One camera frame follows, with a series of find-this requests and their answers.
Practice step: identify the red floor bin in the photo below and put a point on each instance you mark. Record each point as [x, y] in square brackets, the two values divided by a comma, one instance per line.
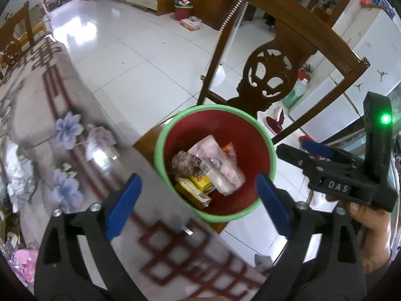
[183, 12]

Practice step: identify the pink floral wrapper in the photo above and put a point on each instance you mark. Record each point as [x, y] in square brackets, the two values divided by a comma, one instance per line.
[23, 266]

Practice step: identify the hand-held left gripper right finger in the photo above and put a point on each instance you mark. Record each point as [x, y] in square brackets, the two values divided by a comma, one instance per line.
[274, 205]

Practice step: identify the white tissue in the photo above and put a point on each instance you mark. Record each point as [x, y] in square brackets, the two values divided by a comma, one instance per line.
[100, 142]

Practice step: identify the red slipper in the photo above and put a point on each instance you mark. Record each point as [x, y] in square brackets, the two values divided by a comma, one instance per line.
[275, 122]

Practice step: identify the yellow snack box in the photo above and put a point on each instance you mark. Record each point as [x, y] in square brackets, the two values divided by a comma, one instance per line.
[191, 192]

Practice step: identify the red bucket with green rim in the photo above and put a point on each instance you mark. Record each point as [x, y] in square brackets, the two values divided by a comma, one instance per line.
[250, 131]

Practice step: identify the yellow white packet bag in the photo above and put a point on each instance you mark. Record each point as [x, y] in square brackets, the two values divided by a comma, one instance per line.
[203, 180]

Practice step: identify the tissue box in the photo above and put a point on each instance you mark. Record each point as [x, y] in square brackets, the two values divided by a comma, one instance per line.
[191, 24]

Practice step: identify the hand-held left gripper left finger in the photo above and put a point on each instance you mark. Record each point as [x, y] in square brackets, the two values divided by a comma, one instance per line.
[123, 205]

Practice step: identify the carved wooden chair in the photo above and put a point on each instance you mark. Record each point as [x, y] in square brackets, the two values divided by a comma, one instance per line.
[313, 25]

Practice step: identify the grey printed bag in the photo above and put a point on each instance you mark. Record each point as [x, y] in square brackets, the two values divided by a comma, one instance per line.
[17, 175]

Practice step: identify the white cabinet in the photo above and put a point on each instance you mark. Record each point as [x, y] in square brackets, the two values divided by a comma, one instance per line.
[360, 53]

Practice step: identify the person's right hand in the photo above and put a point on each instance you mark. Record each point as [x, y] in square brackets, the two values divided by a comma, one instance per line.
[374, 235]

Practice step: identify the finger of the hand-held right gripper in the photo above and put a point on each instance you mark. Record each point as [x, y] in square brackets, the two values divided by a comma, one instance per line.
[316, 148]
[300, 158]

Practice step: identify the green plastic bottle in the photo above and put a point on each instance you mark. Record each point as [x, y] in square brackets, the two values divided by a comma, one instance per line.
[294, 95]

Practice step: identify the wooden dining chair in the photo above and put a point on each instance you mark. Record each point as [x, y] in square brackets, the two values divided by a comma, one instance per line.
[17, 28]

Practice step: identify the brown paper ball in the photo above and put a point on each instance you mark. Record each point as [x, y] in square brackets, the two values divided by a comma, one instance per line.
[184, 163]

